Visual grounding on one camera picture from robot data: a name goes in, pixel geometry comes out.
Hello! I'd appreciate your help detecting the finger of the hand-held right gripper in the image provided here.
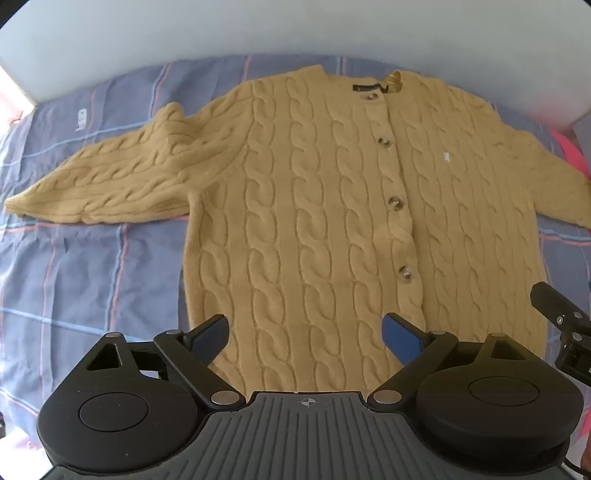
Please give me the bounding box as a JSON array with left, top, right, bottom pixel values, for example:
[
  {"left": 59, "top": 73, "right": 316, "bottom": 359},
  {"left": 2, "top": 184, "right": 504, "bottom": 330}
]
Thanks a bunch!
[{"left": 529, "top": 281, "right": 591, "bottom": 333}]

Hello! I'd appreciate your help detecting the yellow cable-knit cardigan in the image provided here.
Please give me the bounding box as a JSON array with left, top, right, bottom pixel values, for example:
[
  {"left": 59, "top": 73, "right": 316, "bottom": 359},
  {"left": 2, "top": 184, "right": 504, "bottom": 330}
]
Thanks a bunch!
[{"left": 4, "top": 65, "right": 583, "bottom": 393}]

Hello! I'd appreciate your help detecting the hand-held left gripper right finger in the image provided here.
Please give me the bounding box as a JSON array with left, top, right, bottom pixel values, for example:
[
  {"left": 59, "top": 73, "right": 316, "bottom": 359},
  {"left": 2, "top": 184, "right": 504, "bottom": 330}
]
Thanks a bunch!
[{"left": 366, "top": 312, "right": 525, "bottom": 411}]

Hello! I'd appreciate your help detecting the blue striped bed sheet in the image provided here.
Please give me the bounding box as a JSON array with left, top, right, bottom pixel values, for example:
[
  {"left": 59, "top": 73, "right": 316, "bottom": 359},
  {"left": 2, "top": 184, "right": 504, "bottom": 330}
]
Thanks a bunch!
[{"left": 0, "top": 54, "right": 591, "bottom": 462}]

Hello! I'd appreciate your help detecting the pink cloth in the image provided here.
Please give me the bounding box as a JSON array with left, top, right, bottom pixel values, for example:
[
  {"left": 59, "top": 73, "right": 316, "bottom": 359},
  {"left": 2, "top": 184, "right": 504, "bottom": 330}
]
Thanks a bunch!
[{"left": 549, "top": 128, "right": 591, "bottom": 182}]

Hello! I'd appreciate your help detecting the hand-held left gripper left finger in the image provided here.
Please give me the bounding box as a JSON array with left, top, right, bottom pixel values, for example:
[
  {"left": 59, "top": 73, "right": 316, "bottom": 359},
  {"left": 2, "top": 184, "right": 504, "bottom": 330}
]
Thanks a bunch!
[{"left": 85, "top": 314, "right": 246, "bottom": 411}]

